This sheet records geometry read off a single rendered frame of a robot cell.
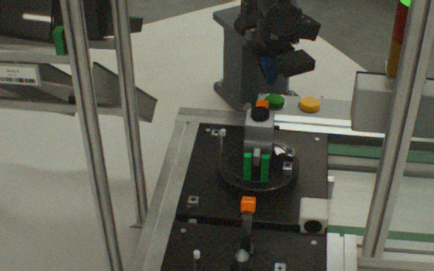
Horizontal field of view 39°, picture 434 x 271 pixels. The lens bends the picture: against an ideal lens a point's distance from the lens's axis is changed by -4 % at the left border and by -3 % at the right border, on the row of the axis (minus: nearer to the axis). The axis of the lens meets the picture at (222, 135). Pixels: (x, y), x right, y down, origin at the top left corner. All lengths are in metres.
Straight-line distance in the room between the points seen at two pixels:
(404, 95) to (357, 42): 2.71
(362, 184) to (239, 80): 0.37
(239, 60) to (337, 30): 2.28
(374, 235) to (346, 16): 2.87
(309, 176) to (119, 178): 0.38
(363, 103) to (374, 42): 2.69
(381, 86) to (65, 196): 0.66
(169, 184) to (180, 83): 0.47
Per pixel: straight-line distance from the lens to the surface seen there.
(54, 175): 1.27
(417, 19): 0.72
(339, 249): 0.98
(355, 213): 1.09
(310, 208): 0.98
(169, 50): 1.62
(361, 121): 0.83
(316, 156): 1.11
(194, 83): 1.49
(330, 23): 3.64
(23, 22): 0.80
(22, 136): 1.39
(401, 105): 0.78
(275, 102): 1.23
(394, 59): 0.78
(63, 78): 1.08
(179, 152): 1.13
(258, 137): 0.99
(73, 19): 0.70
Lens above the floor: 1.68
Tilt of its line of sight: 38 degrees down
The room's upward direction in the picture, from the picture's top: straight up
